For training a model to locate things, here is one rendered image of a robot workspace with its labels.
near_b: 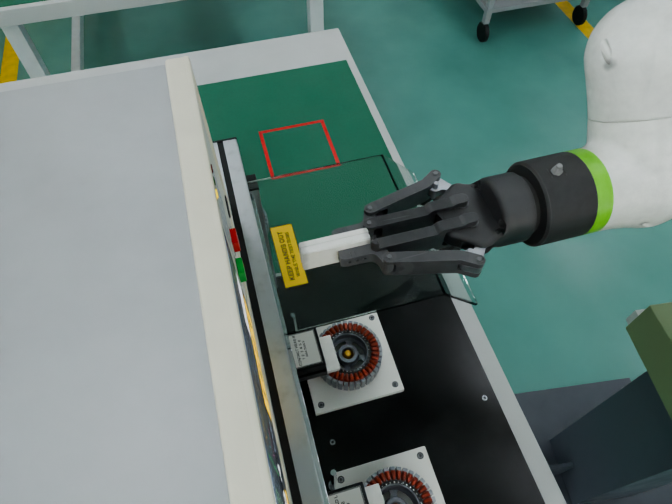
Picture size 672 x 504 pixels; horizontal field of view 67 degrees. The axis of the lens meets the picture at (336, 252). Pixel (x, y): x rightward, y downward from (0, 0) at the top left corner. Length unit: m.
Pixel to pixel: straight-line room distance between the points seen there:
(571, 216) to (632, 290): 1.58
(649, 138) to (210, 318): 0.45
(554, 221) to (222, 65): 1.11
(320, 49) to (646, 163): 1.07
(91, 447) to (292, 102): 1.11
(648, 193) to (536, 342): 1.32
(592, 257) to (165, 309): 1.92
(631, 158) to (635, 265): 1.61
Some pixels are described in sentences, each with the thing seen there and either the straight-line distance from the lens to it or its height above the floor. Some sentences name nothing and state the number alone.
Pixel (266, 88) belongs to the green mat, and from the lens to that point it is 1.38.
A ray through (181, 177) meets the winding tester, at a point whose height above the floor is 1.32.
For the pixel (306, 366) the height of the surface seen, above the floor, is 0.87.
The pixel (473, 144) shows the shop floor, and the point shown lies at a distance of 2.37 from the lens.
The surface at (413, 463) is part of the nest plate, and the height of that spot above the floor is 0.78.
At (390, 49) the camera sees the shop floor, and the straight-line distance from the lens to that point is 2.84.
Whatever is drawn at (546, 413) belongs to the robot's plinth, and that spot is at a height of 0.02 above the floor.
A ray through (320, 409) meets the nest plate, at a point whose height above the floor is 0.78.
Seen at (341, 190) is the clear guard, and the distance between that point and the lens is 0.71.
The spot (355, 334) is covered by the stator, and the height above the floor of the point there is 0.81.
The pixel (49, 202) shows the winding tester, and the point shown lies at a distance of 0.42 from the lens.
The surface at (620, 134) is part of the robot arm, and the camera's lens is 0.60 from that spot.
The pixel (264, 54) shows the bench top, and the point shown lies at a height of 0.75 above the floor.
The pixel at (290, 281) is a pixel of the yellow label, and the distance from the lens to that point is 0.62.
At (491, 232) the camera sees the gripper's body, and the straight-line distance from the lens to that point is 0.53.
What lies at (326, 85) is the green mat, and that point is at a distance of 1.38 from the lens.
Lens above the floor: 1.60
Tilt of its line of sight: 56 degrees down
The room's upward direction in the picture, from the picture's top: straight up
